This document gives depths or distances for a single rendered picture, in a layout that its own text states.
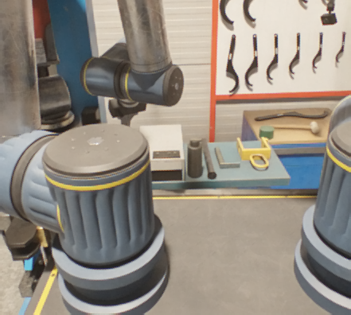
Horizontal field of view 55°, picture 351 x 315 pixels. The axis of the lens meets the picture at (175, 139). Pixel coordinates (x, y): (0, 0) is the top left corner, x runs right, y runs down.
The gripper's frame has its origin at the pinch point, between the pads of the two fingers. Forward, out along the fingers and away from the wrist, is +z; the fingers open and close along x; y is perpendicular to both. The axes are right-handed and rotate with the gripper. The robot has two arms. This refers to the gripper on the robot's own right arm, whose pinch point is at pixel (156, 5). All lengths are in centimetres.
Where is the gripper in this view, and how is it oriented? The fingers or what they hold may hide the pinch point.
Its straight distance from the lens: 98.8
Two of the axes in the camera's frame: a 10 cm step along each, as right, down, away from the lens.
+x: 2.2, -4.4, 8.7
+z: 0.2, 8.9, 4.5
